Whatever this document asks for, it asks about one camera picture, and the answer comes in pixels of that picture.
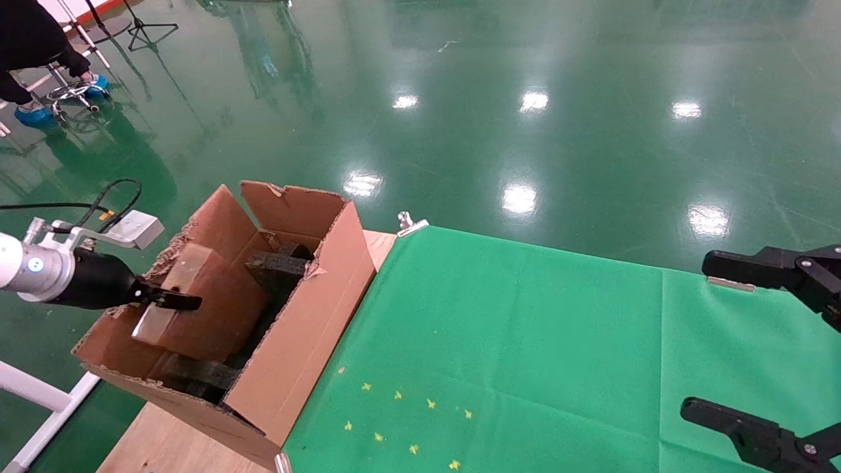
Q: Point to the rolling stool base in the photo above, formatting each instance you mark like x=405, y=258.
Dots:
x=69, y=93

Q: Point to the green table cloth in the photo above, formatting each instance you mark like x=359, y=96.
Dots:
x=525, y=328

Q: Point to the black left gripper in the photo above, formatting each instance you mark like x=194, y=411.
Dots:
x=98, y=282

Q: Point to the black round base stand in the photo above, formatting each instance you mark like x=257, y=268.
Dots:
x=115, y=29

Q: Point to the blue shoe cover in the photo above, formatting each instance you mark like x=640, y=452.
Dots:
x=98, y=87
x=34, y=116

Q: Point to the silver metal clip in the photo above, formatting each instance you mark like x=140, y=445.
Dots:
x=282, y=464
x=732, y=285
x=410, y=225

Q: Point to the small brown cardboard box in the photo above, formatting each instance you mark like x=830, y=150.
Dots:
x=210, y=322

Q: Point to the white desk with thin legs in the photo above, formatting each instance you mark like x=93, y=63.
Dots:
x=98, y=54

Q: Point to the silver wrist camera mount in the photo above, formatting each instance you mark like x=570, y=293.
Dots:
x=141, y=228

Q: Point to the black foam block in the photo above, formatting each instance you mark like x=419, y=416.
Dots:
x=276, y=269
x=204, y=374

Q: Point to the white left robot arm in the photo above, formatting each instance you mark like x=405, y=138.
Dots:
x=26, y=269

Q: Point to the black tripod stand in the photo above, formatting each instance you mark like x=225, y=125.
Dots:
x=139, y=26

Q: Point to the large open cardboard carton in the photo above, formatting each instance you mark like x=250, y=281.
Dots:
x=309, y=328

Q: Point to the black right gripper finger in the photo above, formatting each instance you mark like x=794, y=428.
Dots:
x=762, y=443
x=788, y=269

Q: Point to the person in black clothes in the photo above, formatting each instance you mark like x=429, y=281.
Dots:
x=26, y=33

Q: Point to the white metal floor frame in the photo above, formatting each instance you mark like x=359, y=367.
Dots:
x=33, y=387

